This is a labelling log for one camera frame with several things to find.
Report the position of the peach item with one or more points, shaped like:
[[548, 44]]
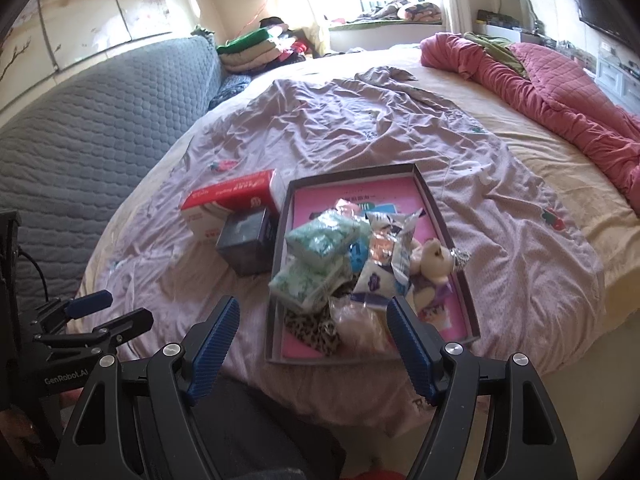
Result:
[[362, 328]]

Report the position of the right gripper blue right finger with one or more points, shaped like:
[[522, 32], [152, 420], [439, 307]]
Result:
[[418, 345]]

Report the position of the grey quilted headboard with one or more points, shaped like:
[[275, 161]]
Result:
[[71, 157]]

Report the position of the white drawer cabinet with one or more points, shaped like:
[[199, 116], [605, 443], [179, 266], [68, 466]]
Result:
[[618, 75]]

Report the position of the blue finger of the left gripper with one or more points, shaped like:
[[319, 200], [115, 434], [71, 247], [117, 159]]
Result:
[[86, 305], [127, 327]]

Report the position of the black television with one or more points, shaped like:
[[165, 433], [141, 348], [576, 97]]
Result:
[[610, 20]]

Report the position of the lilac dotted bed sheet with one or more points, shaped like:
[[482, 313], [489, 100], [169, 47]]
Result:
[[536, 289]]

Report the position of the cream plush bear toy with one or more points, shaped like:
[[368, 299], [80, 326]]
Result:
[[431, 266]]

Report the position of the stack of folded clothes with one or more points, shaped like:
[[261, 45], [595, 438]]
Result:
[[270, 46]]

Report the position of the leopard print scrunchie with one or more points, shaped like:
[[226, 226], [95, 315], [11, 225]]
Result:
[[317, 330]]

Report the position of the red white tissue pack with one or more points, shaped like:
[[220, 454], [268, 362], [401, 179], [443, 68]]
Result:
[[206, 210]]

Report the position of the green white tissue packet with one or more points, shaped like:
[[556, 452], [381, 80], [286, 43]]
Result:
[[318, 242]]

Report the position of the dark navy box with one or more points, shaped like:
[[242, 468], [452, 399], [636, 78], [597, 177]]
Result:
[[246, 242]]

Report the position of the dark shallow tray box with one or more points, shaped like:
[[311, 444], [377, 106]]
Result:
[[348, 243]]

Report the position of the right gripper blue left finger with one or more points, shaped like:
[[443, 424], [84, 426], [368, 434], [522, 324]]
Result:
[[207, 344]]

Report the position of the pink quilted blanket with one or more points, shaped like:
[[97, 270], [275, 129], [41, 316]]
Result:
[[556, 94]]

